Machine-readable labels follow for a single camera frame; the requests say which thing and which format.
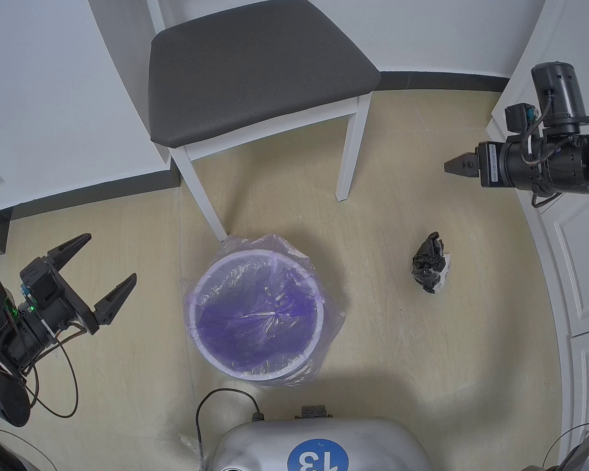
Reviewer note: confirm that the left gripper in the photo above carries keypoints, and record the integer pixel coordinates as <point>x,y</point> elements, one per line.
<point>81,314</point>

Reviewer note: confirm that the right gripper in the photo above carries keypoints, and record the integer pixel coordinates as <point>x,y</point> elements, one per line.
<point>515,165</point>

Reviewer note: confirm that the black plastic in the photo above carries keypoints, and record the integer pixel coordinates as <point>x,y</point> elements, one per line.
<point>429,268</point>

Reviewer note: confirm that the purple plastic bag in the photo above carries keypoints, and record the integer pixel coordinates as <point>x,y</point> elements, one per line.
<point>260,322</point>

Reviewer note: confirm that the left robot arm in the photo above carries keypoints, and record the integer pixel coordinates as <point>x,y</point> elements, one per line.
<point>0,312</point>

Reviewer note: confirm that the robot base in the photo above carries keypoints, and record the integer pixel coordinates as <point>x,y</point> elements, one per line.
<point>324,439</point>

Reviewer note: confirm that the white trash bin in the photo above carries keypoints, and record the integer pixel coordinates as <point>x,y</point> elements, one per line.
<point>255,375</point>

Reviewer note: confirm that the small clear plastic scrap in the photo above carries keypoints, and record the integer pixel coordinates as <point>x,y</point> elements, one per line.
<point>189,443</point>

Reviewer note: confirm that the white chair with grey seat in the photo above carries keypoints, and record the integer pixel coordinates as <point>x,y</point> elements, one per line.
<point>255,66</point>

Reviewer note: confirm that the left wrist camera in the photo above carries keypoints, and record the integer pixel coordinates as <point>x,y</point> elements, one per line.
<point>41,282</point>

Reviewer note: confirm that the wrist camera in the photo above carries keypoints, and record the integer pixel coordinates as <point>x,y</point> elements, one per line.
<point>41,282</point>
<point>520,118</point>

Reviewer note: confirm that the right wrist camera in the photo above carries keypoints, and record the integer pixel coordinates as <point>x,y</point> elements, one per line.
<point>520,118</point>

